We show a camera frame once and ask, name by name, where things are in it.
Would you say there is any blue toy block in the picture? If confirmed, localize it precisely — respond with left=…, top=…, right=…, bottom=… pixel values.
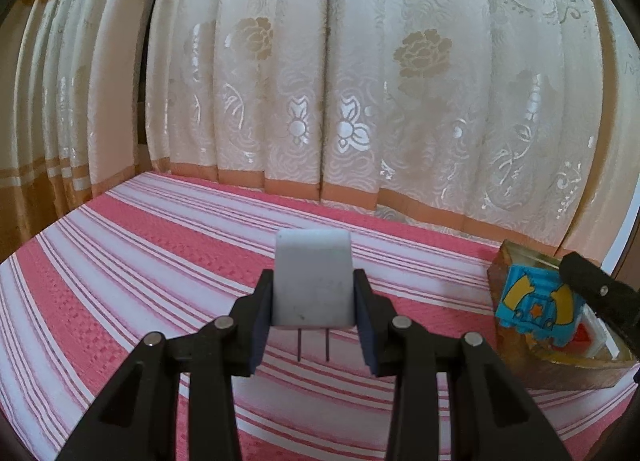
left=495, top=263, right=586, bottom=348

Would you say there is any gold metal tin box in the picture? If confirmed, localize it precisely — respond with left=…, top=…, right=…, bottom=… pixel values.
left=487, top=240, right=636, bottom=389

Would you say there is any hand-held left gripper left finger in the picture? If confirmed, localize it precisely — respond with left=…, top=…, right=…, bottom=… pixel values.
left=55, top=268, right=275, bottom=461

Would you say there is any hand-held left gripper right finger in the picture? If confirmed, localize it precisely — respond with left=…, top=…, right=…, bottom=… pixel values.
left=352, top=268, right=571, bottom=461

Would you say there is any cream floral curtain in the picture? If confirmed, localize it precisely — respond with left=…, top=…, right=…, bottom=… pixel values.
left=0, top=0, right=631, bottom=267

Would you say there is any pink striped cloth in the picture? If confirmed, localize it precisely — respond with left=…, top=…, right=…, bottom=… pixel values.
left=0, top=171, right=640, bottom=461

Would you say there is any white plug charger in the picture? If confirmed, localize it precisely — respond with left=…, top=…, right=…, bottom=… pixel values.
left=272, top=228, right=357, bottom=362

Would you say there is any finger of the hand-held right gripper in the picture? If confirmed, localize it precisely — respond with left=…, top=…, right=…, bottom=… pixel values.
left=557, top=252, right=640, bottom=362

